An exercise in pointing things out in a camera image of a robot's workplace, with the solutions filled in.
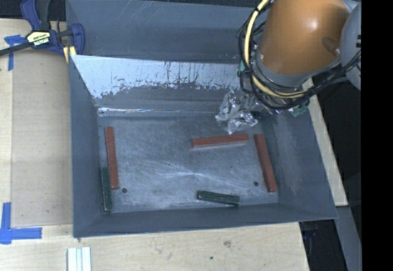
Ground clear plastic bottle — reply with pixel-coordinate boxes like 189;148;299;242
214;90;259;136

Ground dark green flat block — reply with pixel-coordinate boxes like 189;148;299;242
100;166;114;213
196;190;241;207

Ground grey metal bin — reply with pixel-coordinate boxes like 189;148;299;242
64;0;339;238

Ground red-brown flat block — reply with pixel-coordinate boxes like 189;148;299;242
190;133;250;149
105;126;120;190
253;133;279;194

